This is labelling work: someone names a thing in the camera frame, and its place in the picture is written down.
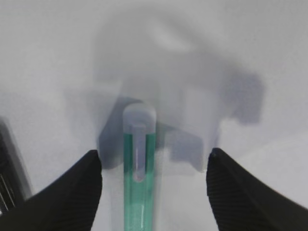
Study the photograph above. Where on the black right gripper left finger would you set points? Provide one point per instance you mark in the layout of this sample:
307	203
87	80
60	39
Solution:
68	204

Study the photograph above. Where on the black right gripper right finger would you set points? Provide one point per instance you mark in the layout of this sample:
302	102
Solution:
241	202

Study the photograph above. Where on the black pen right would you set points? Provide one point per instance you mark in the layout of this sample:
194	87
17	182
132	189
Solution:
15	188

